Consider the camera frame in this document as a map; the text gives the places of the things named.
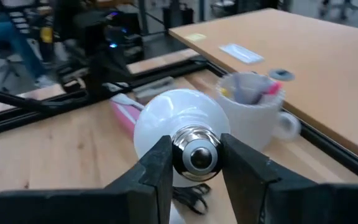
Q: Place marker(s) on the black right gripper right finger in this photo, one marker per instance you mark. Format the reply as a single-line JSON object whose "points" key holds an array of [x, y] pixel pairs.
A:
{"points": [[259, 193]]}

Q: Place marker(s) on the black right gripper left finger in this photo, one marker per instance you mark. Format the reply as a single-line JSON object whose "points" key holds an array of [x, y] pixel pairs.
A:
{"points": [[129, 199]]}

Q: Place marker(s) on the small round white light bulb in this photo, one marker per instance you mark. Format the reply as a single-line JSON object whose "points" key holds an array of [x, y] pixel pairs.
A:
{"points": [[179, 109]]}

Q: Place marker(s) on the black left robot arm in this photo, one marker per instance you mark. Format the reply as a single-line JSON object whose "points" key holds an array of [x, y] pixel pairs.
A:
{"points": [[104, 65]]}

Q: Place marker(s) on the white textured mug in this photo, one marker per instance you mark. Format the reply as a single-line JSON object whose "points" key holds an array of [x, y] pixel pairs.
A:
{"points": [[247, 124]]}

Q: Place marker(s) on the pink flat case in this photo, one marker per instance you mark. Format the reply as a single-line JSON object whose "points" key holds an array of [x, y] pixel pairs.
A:
{"points": [[126, 115]]}

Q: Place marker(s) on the white label card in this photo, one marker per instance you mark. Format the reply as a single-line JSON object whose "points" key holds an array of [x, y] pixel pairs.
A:
{"points": [[241, 53]]}

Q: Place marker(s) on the tan desk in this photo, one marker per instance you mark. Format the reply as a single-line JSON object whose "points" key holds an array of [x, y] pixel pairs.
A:
{"points": [[322, 62]]}

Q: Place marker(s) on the yellow sticky note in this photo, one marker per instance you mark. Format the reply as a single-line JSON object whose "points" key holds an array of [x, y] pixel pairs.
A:
{"points": [[196, 37]]}

